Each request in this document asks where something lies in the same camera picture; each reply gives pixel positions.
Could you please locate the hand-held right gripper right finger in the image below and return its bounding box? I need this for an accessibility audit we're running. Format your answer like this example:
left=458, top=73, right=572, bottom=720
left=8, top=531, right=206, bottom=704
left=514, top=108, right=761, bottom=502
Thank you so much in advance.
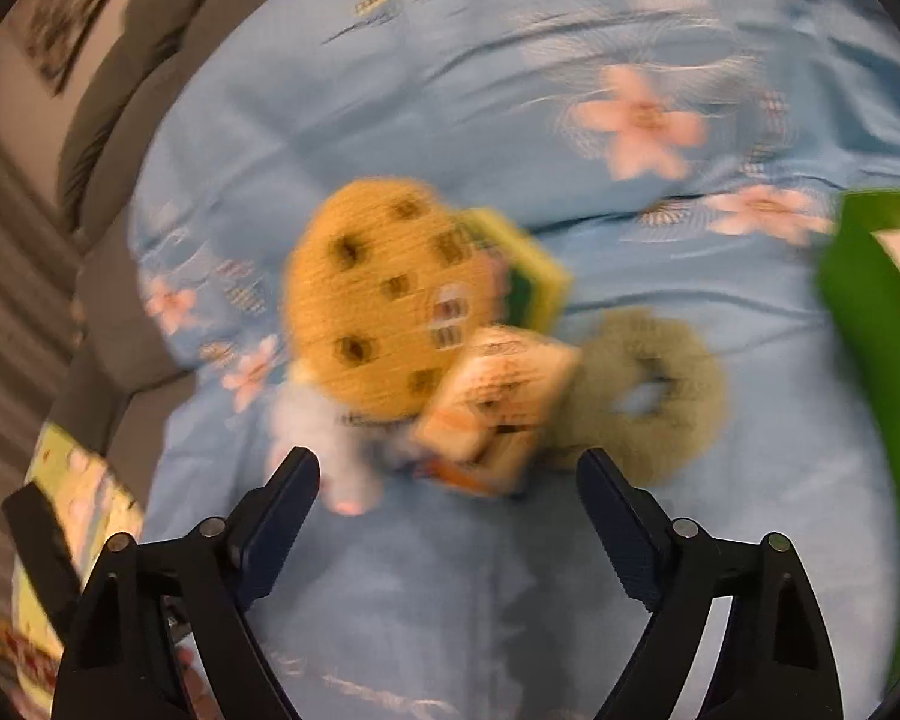
left=576, top=448, right=845, bottom=720

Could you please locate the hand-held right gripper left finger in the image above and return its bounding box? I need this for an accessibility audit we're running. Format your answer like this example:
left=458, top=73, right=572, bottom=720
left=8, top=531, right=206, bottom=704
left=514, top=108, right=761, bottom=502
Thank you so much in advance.
left=51, top=446, right=322, bottom=720

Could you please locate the white plush toy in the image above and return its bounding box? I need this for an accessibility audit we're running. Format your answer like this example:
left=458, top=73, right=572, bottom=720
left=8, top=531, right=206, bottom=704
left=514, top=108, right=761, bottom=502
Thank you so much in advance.
left=266, top=360, right=421, bottom=517

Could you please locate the orange white tissue packet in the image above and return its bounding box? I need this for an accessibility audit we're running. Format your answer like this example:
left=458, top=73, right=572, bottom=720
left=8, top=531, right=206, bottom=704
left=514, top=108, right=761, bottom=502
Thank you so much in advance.
left=412, top=324, right=582, bottom=497

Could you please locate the round cookie plush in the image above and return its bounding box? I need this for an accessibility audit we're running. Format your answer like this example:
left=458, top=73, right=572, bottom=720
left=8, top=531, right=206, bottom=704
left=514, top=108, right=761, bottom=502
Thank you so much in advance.
left=279, top=178, right=511, bottom=421

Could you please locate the green box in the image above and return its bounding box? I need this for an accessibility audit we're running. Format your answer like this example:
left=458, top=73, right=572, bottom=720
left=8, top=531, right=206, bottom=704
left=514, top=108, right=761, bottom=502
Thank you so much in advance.
left=816, top=187, right=900, bottom=698

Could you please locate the olive green plush toy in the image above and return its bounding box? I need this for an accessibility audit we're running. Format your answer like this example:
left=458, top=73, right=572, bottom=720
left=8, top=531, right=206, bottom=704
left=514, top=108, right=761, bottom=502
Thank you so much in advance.
left=547, top=313, right=728, bottom=488

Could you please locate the colourful printed cloth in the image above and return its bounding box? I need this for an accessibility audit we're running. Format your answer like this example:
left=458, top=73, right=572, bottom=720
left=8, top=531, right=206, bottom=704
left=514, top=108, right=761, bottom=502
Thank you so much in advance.
left=0, top=424, right=147, bottom=713

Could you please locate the yellow green sponge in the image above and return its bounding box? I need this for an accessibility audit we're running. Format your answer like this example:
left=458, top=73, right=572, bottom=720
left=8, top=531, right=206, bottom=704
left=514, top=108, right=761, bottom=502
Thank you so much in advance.
left=461, top=208, right=575, bottom=335

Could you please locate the blue floral bedsheet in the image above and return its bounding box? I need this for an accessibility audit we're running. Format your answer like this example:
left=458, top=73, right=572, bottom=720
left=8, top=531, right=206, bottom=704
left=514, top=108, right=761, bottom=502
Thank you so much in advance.
left=120, top=0, right=900, bottom=720

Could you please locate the grey padded headboard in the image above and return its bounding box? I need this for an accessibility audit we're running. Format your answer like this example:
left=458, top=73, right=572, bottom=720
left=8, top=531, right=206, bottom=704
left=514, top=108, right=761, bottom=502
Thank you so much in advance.
left=45, top=0, right=361, bottom=458

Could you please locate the framed wall picture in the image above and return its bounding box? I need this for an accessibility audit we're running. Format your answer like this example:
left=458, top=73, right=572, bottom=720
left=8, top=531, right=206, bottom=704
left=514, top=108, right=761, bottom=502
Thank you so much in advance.
left=7, top=0, right=143, bottom=95

